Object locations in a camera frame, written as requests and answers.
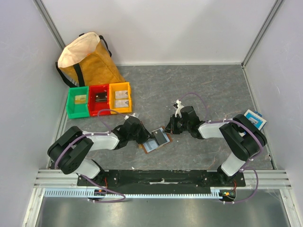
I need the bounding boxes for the dark VIP card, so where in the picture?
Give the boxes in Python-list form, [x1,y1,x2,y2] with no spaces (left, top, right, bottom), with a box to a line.
[152,128,168,146]

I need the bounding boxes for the brown leather card holder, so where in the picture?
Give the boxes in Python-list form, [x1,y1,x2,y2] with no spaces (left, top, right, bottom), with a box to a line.
[138,126,172,154]

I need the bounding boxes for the white VIP card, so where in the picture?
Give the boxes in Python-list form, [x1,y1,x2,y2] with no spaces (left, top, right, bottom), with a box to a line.
[115,99,129,108]

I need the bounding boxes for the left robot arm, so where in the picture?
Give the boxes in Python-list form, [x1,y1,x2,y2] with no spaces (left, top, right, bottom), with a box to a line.
[47,116,154,186]

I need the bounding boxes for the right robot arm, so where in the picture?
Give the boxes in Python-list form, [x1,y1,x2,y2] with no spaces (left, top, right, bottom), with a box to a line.
[164,103,267,186]

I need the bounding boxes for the silver VIP card in bin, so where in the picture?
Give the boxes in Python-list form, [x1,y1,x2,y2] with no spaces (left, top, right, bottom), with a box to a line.
[115,90,129,99]

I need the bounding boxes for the black VIP card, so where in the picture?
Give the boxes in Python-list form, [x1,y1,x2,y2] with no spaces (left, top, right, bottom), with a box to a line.
[95,92,107,103]

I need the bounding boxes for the gold card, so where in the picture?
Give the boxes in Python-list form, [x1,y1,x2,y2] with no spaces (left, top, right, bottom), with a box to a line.
[74,95,87,105]

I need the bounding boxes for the yellow plastic bin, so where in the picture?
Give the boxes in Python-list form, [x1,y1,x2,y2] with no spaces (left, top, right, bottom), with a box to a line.
[109,82,132,114]

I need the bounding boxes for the red plastic bin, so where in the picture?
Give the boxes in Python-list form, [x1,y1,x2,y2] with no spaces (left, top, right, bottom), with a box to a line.
[88,84,111,117]

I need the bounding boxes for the green plastic bin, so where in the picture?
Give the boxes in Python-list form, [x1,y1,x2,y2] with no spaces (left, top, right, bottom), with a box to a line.
[66,87,89,119]

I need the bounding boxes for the blue razor box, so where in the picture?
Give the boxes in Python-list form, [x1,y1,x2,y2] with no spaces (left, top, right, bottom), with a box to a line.
[244,109,267,130]

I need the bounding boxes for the tan paper tote bag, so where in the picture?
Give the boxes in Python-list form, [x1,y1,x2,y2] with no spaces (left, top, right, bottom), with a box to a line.
[55,32,125,88]

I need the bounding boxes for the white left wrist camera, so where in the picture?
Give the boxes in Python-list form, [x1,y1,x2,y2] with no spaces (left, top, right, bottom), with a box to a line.
[124,113,139,120]

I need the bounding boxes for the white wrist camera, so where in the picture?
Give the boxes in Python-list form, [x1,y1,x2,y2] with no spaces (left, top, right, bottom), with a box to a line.
[124,113,139,120]
[173,99,184,118]

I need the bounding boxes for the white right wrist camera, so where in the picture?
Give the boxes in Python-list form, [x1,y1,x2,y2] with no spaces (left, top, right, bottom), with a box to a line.
[173,99,184,118]

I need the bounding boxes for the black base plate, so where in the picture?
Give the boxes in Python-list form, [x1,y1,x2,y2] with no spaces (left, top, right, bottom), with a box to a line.
[92,170,246,189]

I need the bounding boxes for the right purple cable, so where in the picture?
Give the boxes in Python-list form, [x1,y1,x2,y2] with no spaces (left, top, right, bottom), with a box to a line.
[179,92,264,204]

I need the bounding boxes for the blue slotted cable duct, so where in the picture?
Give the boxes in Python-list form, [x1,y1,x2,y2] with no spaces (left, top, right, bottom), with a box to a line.
[44,188,224,198]

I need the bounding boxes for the aluminium front rail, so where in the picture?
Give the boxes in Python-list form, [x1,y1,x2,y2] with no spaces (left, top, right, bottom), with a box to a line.
[34,169,291,189]

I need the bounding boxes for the aluminium corner post left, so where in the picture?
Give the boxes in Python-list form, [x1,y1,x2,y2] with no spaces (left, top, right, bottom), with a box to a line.
[33,0,65,50]

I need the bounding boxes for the aluminium corner post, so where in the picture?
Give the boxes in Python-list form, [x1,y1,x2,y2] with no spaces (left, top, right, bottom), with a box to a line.
[33,0,65,50]
[241,0,284,69]

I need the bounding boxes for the aluminium corner post right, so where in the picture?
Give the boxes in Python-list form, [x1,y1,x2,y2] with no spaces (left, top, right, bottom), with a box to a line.
[241,0,284,69]

